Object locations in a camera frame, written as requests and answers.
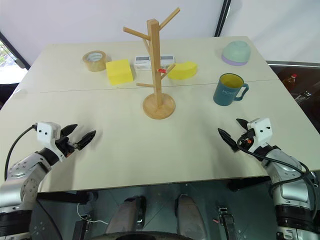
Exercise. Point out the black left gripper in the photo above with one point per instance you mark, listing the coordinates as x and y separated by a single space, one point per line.
64 146

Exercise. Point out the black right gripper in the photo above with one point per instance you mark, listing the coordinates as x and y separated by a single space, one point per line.
246 140

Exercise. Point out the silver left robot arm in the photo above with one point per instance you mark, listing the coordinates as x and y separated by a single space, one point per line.
22 172

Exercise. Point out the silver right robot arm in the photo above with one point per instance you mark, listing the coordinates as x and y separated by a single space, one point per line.
287 175

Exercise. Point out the wooden mug tree stand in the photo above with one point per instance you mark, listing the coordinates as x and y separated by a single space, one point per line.
154 62

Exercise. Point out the teal mug with yellow inside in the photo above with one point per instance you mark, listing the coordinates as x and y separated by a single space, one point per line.
225 93

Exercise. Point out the brown packing tape roll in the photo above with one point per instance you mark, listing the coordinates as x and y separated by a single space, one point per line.
94 66

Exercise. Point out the red-capped bottle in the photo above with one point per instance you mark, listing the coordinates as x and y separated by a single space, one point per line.
290 83

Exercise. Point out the yellow rectangular sponge block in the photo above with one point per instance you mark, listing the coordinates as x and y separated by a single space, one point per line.
119 73

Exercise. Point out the dark side table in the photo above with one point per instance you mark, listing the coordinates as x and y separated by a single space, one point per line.
310 125

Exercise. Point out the dark glass bottle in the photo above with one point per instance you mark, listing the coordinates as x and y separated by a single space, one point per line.
303 96

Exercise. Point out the green bowl with purple rim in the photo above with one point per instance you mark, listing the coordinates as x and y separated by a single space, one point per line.
236 53

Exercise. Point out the yellow curved sponge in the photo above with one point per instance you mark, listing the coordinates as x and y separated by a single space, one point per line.
182 71

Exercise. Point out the black floor clamp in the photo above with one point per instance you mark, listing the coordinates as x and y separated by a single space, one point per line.
81 227
228 222

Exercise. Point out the red tape marker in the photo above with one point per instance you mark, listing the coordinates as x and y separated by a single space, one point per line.
162 70

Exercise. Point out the white printed box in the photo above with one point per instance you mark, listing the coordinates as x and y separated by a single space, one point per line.
141 63

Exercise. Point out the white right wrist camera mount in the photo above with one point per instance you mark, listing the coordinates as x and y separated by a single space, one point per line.
261 130

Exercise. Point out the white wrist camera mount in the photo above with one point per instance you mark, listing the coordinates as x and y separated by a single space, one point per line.
261 130
46 131

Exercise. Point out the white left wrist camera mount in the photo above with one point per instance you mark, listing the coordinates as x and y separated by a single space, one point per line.
46 131

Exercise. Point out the black window frame bar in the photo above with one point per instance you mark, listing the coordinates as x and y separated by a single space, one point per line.
222 17
13 51

